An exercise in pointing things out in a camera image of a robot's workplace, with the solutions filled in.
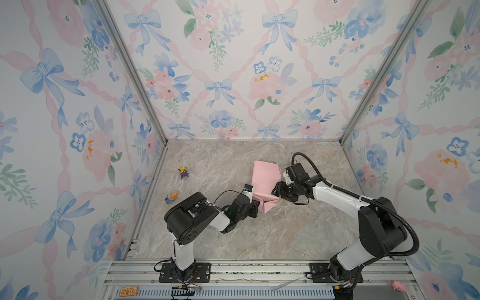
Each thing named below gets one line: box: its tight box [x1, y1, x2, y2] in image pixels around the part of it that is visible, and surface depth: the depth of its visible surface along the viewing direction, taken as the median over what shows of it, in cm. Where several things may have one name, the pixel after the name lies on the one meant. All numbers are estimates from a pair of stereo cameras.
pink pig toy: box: [390, 280, 407, 293], surface depth 71 cm
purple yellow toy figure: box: [178, 166, 189, 180], surface depth 105 cm
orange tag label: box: [118, 286, 139, 297], surface depth 70 cm
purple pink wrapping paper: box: [251, 160, 282, 215], surface depth 94 cm
